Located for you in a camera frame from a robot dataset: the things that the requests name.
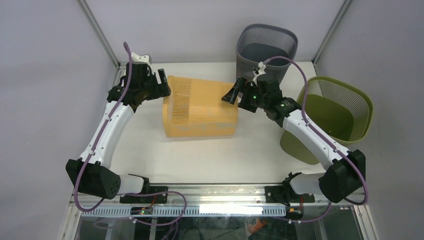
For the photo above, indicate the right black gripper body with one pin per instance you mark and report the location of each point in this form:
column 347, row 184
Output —
column 250, row 99

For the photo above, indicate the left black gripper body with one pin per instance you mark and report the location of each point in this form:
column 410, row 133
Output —
column 148, row 86

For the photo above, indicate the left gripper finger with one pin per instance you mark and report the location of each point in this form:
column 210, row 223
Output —
column 162, row 76
column 162, row 90

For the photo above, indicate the yellow mesh waste basket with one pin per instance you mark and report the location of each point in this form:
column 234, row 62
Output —
column 195, row 109

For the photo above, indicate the grey mesh waste basket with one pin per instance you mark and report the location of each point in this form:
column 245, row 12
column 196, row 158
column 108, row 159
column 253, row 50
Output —
column 259, row 42

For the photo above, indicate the green mesh waste basket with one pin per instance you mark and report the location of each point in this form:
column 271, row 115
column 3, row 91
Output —
column 343, row 111

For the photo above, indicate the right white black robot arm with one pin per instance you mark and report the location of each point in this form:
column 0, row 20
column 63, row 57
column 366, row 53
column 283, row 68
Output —
column 344, row 176

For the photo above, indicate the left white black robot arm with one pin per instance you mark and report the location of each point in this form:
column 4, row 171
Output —
column 90, row 173

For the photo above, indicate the orange object under table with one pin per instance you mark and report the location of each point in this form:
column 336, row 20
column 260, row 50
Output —
column 255, row 224

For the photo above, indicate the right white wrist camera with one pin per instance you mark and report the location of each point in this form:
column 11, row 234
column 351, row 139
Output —
column 259, row 69

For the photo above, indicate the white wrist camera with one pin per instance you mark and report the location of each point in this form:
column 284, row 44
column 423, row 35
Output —
column 141, row 58
column 259, row 69

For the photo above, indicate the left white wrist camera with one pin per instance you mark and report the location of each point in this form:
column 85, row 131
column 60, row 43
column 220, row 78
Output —
column 141, row 58

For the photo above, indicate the left aluminium frame post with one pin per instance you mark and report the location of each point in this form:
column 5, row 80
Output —
column 89, row 15

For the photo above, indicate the aluminium frame post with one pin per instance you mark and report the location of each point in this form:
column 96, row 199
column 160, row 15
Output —
column 89, row 15
column 331, row 30

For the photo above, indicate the aluminium mounting rail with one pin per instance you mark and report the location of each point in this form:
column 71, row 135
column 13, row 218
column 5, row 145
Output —
column 198, row 194

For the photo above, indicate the right aluminium frame post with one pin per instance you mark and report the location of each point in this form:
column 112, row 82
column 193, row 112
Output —
column 331, row 30

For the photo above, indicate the white slotted cable duct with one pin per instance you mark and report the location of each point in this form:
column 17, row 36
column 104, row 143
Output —
column 203, row 210

